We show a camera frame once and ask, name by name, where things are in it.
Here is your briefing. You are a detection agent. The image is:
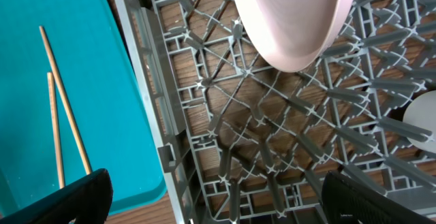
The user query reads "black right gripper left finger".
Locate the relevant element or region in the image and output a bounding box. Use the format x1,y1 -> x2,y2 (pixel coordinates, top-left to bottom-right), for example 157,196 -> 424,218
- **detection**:
1,168 -> 113,224

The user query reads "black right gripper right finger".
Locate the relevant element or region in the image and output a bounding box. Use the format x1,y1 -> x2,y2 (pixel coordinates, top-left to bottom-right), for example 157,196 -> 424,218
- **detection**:
322,171 -> 434,224

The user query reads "white cup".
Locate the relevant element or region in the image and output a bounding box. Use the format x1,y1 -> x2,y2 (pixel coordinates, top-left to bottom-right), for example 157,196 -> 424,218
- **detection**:
403,91 -> 436,153

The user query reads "wooden chopstick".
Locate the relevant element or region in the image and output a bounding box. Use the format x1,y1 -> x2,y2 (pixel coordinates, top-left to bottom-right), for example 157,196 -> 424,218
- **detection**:
47,72 -> 65,189
39,26 -> 92,174

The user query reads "pink bowl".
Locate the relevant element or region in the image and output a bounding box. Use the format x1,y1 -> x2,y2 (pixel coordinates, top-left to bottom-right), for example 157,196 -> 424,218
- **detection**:
235,0 -> 354,72

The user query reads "grey dishwasher rack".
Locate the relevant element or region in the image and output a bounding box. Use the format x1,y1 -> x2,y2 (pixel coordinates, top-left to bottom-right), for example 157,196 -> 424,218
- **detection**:
110,0 -> 435,223

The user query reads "teal plastic tray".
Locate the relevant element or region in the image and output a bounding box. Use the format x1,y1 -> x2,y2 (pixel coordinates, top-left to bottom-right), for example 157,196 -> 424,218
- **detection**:
1,0 -> 166,216

